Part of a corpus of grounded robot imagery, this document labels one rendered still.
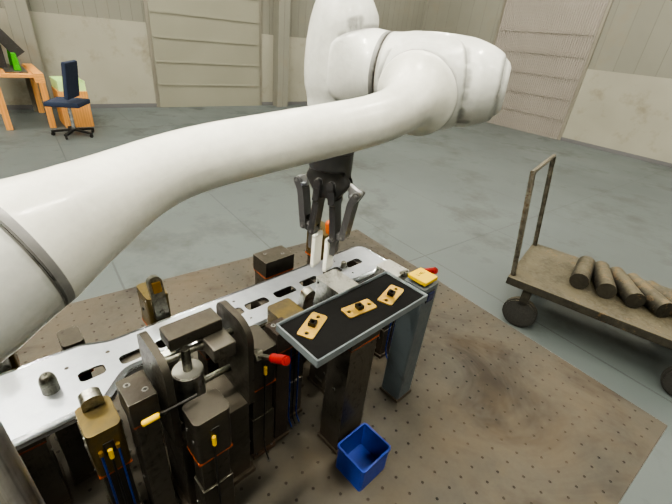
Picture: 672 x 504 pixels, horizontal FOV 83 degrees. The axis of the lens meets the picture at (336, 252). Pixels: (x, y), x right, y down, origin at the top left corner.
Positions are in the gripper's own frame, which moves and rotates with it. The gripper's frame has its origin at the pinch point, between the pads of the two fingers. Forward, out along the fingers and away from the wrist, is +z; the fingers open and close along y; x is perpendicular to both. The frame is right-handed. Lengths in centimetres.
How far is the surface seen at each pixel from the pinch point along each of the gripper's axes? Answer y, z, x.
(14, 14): 788, -15, -348
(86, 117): 639, 123, -341
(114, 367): 40, 35, 22
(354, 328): -7.2, 18.9, -4.4
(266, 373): 9.0, 33.4, 5.3
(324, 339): -3.4, 18.9, 2.3
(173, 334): 19.9, 16.2, 19.9
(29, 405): 45, 35, 37
